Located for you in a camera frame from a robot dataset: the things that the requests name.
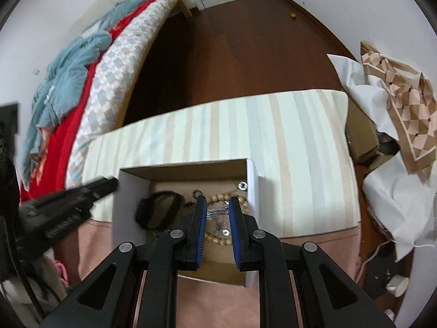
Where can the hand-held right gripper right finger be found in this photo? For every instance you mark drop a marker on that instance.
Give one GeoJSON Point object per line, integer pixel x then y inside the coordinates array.
{"type": "Point", "coordinates": [236, 230]}

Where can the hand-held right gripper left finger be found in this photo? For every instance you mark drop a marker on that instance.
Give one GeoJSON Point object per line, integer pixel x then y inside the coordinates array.
{"type": "Point", "coordinates": [200, 227]}

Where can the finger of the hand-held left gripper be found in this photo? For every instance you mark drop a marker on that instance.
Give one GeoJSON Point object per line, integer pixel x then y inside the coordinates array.
{"type": "Point", "coordinates": [100, 187]}

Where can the white cardboard box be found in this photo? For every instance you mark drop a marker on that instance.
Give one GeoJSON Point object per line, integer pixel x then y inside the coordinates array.
{"type": "Point", "coordinates": [131, 198]}

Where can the black smart band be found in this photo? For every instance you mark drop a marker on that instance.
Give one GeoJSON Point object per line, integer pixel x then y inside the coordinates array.
{"type": "Point", "coordinates": [160, 211]}

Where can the pink plastic item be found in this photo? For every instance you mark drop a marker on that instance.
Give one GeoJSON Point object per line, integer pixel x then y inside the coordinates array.
{"type": "Point", "coordinates": [61, 270]}

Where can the bed with red blanket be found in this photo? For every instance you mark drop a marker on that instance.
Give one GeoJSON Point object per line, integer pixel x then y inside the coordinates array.
{"type": "Point", "coordinates": [61, 143]}

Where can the pink and striped cloth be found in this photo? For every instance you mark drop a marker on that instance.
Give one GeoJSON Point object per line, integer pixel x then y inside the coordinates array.
{"type": "Point", "coordinates": [300, 164]}

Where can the checkered quilt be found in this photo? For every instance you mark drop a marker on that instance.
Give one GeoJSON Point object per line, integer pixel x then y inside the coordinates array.
{"type": "Point", "coordinates": [116, 85]}

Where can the teal blanket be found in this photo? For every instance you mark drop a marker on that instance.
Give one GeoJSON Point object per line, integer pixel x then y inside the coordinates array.
{"type": "Point", "coordinates": [65, 85]}

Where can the brown cardboard box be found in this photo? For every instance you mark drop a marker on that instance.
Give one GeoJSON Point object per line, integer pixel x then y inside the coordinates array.
{"type": "Point", "coordinates": [362, 136]}

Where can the white cloth bag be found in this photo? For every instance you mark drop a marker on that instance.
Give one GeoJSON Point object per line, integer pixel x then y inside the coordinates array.
{"type": "Point", "coordinates": [392, 194]}

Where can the small white round object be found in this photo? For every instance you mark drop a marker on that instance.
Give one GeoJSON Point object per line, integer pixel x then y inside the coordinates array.
{"type": "Point", "coordinates": [397, 285]}

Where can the brown patterned scarf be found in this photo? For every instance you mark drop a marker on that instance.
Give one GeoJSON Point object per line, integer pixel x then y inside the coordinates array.
{"type": "Point", "coordinates": [406, 109]}

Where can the wooden bed frame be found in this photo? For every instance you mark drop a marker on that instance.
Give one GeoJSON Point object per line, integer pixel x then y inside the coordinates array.
{"type": "Point", "coordinates": [186, 6]}

